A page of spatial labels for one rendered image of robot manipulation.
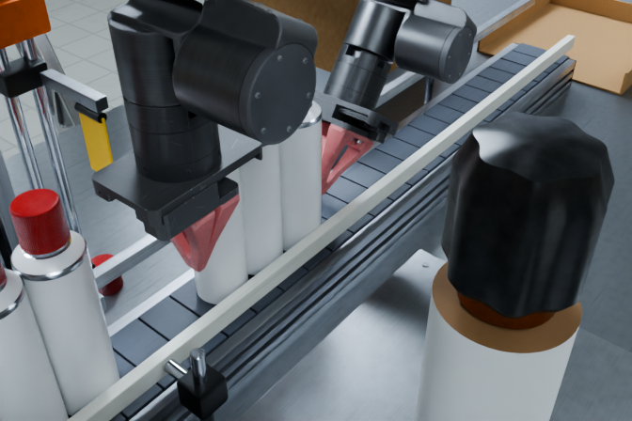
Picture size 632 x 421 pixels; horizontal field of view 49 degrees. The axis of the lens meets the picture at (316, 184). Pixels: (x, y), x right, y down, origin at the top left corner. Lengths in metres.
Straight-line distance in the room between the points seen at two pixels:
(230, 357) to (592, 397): 0.31
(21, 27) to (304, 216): 0.32
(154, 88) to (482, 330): 0.24
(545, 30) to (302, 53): 1.06
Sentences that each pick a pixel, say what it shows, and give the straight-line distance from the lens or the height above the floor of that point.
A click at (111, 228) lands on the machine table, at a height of 0.83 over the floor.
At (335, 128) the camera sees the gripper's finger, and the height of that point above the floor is 1.00.
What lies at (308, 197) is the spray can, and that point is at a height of 0.95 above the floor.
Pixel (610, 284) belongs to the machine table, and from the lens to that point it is 0.84.
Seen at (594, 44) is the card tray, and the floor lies 0.83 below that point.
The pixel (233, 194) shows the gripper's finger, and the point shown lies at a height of 1.08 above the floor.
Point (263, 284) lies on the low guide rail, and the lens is 0.66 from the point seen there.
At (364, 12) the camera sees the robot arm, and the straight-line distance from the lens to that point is 0.73.
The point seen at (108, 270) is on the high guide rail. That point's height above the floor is 0.96.
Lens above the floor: 1.37
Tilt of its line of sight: 36 degrees down
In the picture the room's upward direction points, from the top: straight up
